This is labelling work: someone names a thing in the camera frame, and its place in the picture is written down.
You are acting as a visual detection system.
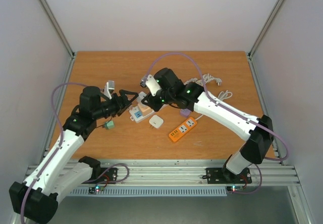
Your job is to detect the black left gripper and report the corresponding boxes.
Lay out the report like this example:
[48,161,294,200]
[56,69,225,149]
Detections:
[93,90,139,120]

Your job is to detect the beige cube socket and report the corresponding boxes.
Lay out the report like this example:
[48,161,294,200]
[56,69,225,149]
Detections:
[137,103,152,116]

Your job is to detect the white power strip pastel sockets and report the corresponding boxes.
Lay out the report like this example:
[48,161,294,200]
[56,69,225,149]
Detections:
[128,91,155,123]

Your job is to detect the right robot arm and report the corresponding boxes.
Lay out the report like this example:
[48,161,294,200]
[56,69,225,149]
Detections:
[140,68,274,183]

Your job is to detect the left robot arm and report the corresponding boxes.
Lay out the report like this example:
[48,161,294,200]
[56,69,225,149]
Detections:
[9,86,138,223]

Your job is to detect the white flat charger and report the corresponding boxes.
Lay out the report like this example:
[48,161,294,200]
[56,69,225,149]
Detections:
[148,115,164,129]

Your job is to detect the green small charger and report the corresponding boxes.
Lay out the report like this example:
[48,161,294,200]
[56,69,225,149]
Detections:
[102,120,115,130]

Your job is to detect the purple power strip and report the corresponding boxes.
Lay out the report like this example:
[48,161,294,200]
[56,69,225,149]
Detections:
[180,109,191,117]

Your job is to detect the orange power strip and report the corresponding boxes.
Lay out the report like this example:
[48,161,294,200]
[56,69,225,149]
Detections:
[169,117,197,142]

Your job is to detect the left small circuit board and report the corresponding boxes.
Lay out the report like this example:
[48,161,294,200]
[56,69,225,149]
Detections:
[88,186,104,194]

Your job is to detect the small circuit board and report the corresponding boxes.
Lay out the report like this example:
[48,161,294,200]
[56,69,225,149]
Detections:
[226,185,246,193]
[88,186,104,194]

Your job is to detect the right small circuit board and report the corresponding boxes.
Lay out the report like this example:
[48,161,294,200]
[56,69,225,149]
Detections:
[226,185,246,193]

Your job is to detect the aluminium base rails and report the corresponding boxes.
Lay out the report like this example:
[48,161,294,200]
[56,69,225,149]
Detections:
[101,159,300,187]

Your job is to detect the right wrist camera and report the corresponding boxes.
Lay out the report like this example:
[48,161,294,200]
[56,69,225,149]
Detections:
[140,74,161,96]

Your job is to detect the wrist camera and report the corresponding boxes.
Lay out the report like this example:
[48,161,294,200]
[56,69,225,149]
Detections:
[140,74,161,96]
[103,80,115,99]

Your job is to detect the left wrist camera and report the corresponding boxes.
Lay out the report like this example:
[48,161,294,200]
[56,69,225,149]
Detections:
[103,80,115,99]

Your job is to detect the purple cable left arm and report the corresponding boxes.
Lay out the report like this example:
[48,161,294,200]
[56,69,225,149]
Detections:
[19,82,106,224]

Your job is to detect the white coiled power cable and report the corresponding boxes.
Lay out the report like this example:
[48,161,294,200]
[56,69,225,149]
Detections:
[184,73,234,101]

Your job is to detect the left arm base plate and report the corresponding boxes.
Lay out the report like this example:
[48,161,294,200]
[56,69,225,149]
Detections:
[84,167,118,184]

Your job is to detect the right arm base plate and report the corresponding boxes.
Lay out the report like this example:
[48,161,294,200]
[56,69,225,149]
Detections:
[202,167,252,184]

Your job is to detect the grey slotted cable duct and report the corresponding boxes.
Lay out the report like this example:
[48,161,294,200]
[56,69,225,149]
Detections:
[68,186,227,197]

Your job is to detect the aluminium frame post left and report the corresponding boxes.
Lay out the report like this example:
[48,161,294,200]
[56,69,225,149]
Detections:
[38,0,75,59]

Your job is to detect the aluminium frame post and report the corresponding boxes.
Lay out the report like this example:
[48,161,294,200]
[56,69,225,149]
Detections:
[247,0,286,60]
[38,0,75,59]

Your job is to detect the aluminium frame post right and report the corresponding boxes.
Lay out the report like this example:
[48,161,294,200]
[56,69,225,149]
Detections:
[247,0,286,60]

